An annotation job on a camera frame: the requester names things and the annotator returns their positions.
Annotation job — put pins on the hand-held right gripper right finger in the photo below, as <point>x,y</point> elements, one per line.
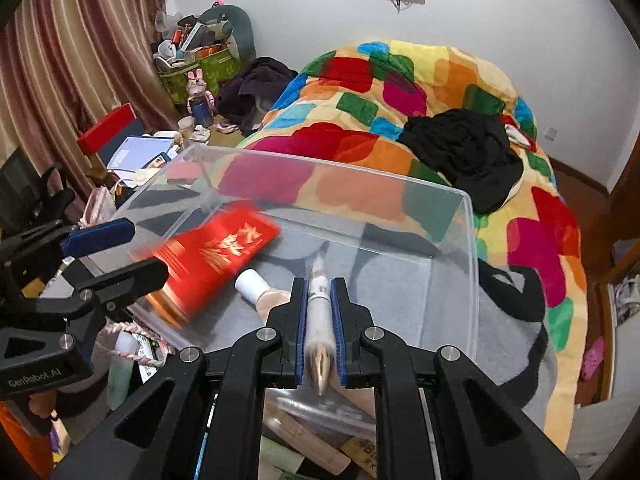
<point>337,332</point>

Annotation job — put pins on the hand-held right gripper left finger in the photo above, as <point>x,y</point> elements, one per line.
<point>300,332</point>

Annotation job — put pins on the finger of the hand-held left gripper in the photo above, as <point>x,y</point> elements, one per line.
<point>130,280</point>
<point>100,237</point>

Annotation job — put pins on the beige cosmetic tube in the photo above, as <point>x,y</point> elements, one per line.
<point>319,310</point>

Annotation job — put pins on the red snack packet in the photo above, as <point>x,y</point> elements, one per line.
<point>215,260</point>

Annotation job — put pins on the clear plastic storage box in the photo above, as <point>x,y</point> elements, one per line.
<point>400,270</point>

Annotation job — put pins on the pink patterned pouch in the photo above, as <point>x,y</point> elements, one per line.
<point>97,207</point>

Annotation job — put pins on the beige bottle with white cap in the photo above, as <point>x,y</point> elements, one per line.
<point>255,287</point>

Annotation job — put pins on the person's orange clothing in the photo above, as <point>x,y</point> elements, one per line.
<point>25,440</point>

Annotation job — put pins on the pale green bottle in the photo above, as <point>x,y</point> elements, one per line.
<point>122,375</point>

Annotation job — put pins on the blue white book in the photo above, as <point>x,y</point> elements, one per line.
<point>135,152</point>

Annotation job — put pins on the red flat box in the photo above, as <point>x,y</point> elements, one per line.
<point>107,127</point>

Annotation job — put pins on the rabbit plush toy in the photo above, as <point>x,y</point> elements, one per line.
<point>200,107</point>

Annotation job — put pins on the grey blanket with black pattern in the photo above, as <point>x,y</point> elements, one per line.
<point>505,360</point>

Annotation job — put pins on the striped pink brown curtain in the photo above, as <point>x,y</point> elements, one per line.
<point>75,60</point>

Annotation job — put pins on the green basket of clutter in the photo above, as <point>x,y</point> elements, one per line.
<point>200,75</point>

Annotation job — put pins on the dark purple clothes pile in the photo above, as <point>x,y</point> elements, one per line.
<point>255,90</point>

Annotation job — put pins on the black clothes pile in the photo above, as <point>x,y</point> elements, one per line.
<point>460,150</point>

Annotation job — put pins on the colourful patchwork blanket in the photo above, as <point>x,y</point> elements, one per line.
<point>350,110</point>

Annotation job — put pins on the grey-green neck pillow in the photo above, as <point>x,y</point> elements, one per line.
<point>242,30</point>

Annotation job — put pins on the pink slipper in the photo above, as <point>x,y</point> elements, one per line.
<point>592,360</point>

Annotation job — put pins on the wooden wardrobe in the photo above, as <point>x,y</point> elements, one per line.
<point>605,335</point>

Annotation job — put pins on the white wall socket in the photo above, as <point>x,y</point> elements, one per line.
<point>550,134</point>

